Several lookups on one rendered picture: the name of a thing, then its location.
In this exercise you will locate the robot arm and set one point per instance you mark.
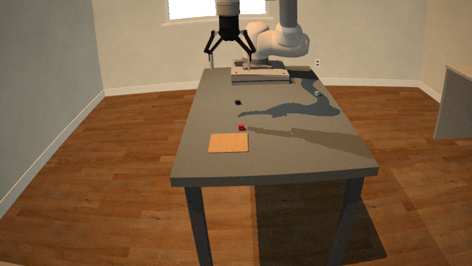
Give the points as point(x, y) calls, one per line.
point(288, 39)

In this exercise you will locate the orange flat mat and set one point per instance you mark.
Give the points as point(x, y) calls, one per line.
point(227, 143)

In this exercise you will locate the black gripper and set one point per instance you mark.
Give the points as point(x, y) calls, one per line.
point(229, 31)

